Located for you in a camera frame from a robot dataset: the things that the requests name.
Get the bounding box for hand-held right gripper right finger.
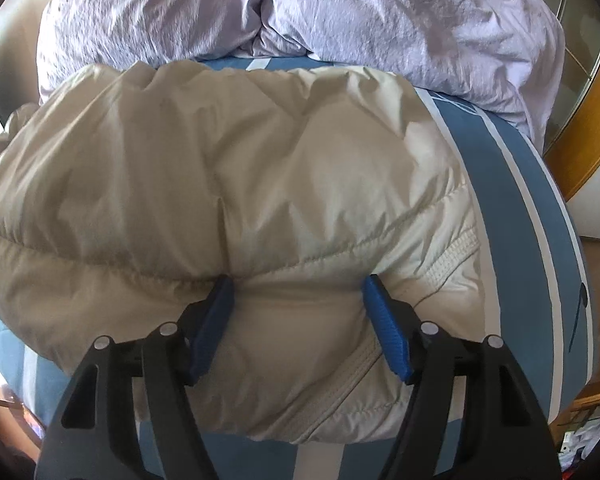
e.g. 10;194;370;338
361;274;563;480

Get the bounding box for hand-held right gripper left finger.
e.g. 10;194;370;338
34;276;237;480

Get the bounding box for beige puffer jacket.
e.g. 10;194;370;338
0;60;492;447

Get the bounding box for blue striped bed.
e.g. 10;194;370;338
0;54;600;480

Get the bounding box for pile of assorted clutter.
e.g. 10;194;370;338
555;390;600;480

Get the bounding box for crumpled purple pillow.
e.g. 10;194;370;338
259;0;567;147

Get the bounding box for wooden glass door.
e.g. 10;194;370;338
515;0;600;202

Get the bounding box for wide purple pillow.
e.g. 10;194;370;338
36;0;277;107

